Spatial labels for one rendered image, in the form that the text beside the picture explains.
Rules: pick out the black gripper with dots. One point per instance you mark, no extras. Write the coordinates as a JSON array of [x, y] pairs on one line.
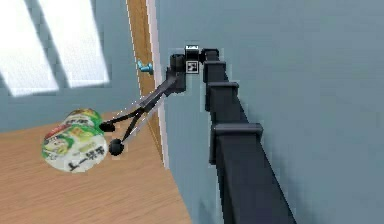
[[176, 75]]

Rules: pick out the green and white food container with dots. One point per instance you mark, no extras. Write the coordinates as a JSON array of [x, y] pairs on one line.
[[75, 140]]

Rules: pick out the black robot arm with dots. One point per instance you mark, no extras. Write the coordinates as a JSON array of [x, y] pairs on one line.
[[240, 140]]

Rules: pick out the brown wooden room door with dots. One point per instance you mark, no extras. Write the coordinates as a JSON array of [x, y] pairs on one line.
[[146, 76]]

